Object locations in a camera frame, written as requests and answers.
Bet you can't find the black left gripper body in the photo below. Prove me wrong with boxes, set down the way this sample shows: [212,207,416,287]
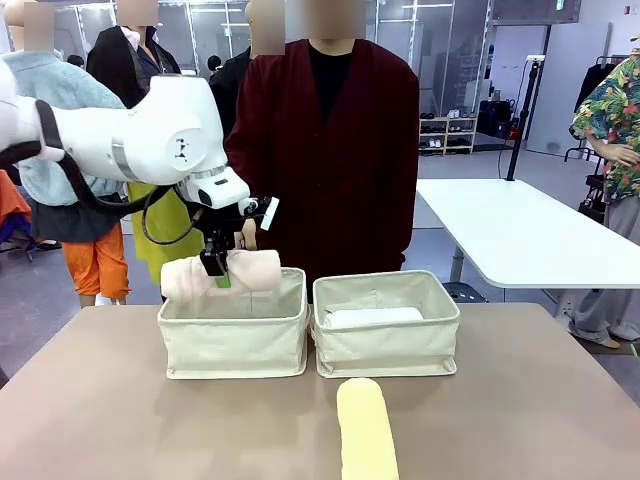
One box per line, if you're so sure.
[192,209,261,262]

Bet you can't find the pale pink towel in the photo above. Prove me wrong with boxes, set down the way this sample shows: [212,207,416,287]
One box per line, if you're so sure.
[160,248,283,304]

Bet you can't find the white towel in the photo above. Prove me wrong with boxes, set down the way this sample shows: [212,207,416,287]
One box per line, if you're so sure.
[321,306,426,331]

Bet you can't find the person's right hand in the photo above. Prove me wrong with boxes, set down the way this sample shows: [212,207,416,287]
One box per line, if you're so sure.
[240,218,259,252]

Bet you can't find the beige fabric basket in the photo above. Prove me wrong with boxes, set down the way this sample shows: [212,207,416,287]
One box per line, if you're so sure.
[310,269,462,379]
[156,266,309,381]

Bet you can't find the person in maroon cardigan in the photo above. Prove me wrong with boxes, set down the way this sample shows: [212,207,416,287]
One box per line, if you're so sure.
[223,0,421,301]

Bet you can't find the yellow rolled towel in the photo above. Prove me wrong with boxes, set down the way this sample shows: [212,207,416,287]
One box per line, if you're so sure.
[335,377,401,480]

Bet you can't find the wooden shoe rack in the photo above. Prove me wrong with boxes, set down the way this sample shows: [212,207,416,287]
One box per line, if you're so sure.
[418,108,478,157]

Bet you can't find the black suitcases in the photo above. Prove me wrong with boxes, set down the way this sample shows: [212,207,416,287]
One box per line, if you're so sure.
[476,98,517,140]

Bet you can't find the white side table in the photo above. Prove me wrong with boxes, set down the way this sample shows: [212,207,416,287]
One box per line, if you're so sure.
[415,177,640,291]

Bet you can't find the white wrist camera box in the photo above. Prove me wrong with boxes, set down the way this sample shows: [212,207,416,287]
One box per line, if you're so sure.
[237,195,280,232]

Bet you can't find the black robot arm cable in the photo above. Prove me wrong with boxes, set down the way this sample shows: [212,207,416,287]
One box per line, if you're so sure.
[34,99,207,247]

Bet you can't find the black camera stand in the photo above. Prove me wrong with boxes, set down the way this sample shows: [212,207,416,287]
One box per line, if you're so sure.
[505,55,545,182]

